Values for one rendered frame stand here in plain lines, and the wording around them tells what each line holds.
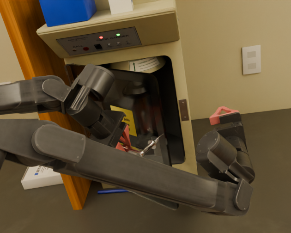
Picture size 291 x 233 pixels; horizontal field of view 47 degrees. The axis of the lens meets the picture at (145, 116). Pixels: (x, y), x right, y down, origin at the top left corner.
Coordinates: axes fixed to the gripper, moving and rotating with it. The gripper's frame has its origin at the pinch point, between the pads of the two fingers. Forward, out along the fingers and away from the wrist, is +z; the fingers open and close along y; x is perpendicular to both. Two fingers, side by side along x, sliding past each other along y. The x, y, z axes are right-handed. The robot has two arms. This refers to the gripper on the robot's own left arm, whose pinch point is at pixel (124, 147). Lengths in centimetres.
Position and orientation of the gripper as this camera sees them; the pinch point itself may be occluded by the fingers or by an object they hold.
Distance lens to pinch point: 83.8
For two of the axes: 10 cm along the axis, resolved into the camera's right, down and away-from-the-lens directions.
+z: 4.8, 5.4, 6.9
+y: -4.0, 8.4, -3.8
